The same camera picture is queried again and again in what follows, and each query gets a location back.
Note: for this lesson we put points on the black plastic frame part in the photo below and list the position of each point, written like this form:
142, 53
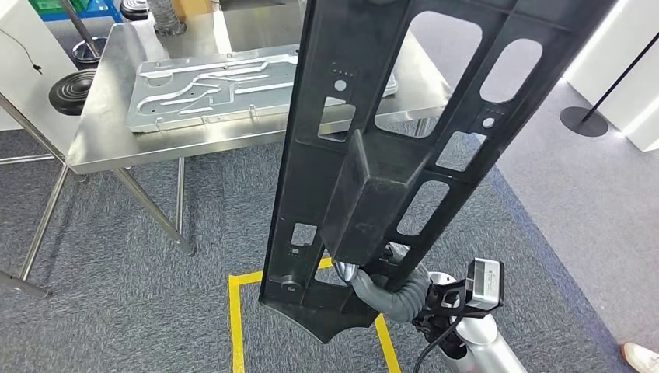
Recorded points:
370, 195

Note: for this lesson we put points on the black round stool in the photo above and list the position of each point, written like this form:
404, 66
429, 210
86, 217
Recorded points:
72, 95
134, 9

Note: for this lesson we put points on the stamped grey metal plate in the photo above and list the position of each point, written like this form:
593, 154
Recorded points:
154, 110

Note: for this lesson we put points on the stainless steel workbench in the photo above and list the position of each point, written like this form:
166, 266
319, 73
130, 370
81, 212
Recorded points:
113, 139

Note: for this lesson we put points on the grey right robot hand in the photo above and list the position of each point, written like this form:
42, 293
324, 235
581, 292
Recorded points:
372, 292

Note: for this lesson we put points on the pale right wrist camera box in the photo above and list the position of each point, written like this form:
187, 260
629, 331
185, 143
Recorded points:
485, 284

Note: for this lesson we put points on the white cabinet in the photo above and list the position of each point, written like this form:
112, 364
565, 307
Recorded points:
31, 87

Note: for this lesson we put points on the stainless steel side table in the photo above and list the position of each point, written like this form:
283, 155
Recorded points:
43, 221

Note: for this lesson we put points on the steel pole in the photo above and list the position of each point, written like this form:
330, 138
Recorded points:
77, 26

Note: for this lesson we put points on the green plastic crate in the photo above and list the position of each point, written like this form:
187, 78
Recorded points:
51, 5

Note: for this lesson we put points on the round steel bin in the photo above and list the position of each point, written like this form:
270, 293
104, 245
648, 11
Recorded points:
85, 55

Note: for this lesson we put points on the person's foot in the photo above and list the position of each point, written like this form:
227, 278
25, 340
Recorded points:
643, 358

